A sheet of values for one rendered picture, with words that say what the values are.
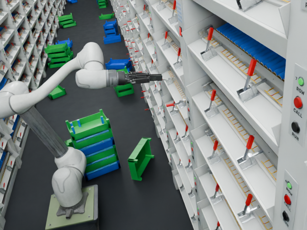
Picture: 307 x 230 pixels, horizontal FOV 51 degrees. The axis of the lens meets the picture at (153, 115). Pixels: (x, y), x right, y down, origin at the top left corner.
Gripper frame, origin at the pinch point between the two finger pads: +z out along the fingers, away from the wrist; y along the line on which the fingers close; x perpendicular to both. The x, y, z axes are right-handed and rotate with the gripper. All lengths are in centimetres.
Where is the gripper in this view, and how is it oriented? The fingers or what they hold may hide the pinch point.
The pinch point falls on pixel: (155, 77)
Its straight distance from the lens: 172.9
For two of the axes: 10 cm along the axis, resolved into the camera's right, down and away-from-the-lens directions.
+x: 0.5, -8.7, -4.8
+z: 9.8, -0.4, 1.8
